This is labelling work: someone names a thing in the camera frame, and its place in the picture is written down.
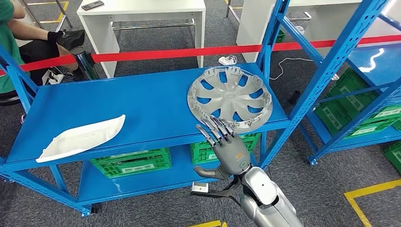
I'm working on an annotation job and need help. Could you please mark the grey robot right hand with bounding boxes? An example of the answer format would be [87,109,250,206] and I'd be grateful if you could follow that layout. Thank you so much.
[193,115,251,181]

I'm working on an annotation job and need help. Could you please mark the grey plastic wheel hubcap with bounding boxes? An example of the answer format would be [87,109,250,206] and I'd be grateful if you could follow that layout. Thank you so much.
[187,66,273,134]

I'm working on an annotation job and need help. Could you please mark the blue metal shelf rack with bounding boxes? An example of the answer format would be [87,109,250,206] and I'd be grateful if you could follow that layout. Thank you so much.
[0,0,391,218]
[307,12,401,166]

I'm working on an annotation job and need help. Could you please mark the white curved plastic part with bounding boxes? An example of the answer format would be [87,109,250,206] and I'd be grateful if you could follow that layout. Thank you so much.
[35,114,126,164]

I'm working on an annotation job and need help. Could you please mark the white power adapter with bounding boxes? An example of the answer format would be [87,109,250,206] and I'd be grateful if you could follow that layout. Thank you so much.
[218,55,238,66]

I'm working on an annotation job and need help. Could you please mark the red barrier tape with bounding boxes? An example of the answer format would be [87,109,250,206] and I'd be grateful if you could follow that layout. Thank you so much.
[0,34,401,76]

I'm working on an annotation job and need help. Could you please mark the white desk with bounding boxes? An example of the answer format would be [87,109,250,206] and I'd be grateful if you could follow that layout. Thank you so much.
[235,0,401,63]
[77,0,207,79]

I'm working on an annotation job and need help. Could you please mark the dark phone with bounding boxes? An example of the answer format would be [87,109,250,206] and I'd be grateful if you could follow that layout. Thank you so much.
[81,0,105,11]

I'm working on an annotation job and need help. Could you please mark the black stool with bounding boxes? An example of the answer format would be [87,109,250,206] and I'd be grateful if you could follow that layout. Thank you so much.
[0,91,21,106]

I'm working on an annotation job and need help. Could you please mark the seated person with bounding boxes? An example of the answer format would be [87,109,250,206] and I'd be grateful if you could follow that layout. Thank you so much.
[0,0,86,95]

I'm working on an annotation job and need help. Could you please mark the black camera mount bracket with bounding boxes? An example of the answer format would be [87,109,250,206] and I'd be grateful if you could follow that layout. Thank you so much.
[190,177,242,200]

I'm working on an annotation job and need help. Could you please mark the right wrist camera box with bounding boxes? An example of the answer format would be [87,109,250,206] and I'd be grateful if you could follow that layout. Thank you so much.
[191,182,209,194]

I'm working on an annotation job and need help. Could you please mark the white floor cable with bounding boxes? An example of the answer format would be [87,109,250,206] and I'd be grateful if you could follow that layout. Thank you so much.
[269,57,314,80]

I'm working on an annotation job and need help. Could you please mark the black stanchion post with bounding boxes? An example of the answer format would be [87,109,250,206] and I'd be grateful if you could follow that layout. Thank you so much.
[71,47,100,81]

